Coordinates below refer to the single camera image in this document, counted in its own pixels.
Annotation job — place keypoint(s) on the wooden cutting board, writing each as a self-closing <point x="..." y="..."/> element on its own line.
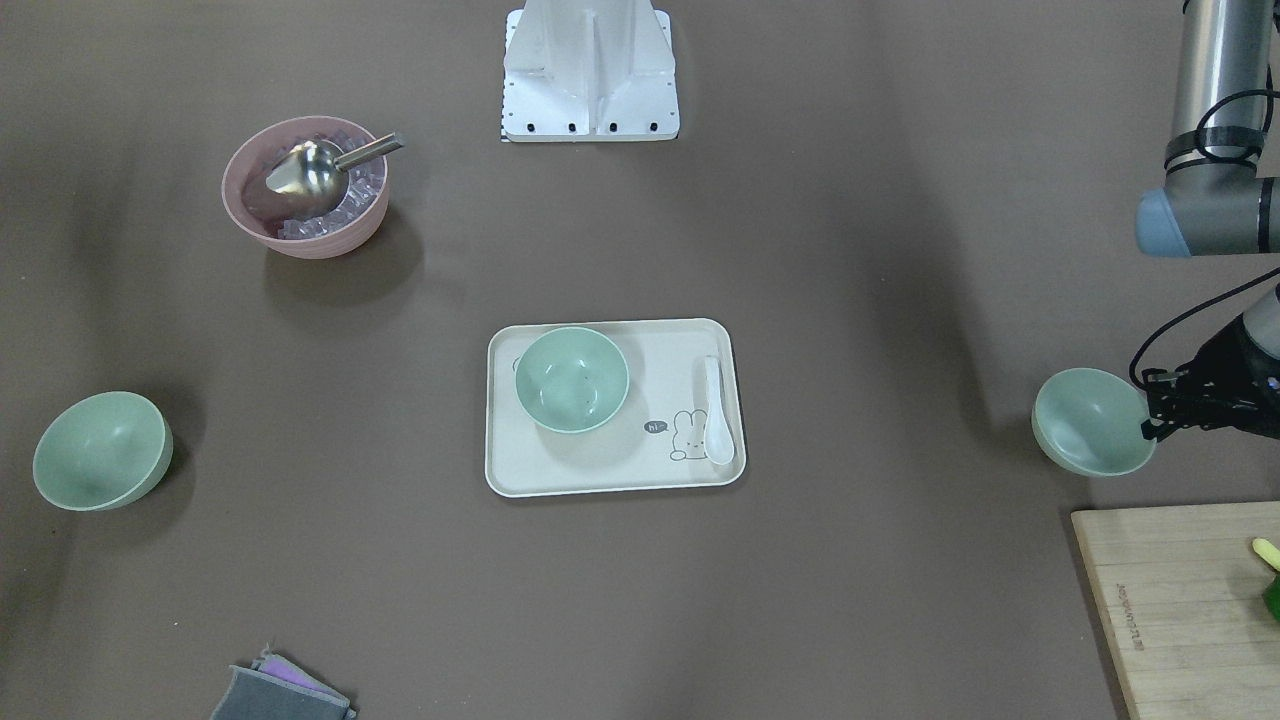
<point x="1181" y="598"/>

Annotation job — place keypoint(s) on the white ceramic spoon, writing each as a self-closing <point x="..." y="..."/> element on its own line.
<point x="718" y="438"/>

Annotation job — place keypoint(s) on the green bowl on tray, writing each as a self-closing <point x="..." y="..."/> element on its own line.
<point x="572" y="380"/>

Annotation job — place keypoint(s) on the pink bowl with ice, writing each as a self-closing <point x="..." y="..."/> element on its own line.
<point x="358" y="217"/>

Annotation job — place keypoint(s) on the green lime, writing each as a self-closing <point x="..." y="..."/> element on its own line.
<point x="1271" y="598"/>

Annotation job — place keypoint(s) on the cream rectangular tray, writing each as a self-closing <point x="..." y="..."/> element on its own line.
<point x="655" y="442"/>

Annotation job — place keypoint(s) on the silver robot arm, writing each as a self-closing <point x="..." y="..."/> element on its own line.
<point x="1213" y="202"/>

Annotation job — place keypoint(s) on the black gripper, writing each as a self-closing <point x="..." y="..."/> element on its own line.
<point x="1226" y="366"/>

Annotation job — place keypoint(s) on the yellow plastic knife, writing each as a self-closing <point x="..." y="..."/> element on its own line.
<point x="1267" y="551"/>

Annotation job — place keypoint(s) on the green bowl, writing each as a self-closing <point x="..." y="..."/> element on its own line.
<point x="1090" y="422"/>
<point x="102" y="453"/>
<point x="572" y="380"/>

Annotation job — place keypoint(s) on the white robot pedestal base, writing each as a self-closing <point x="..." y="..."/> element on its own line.
<point x="589" y="71"/>

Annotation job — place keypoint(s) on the metal ice scoop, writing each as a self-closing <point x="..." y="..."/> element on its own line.
<point x="312" y="178"/>

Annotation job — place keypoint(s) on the grey and purple cloths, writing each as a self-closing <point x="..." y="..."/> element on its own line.
<point x="275" y="687"/>

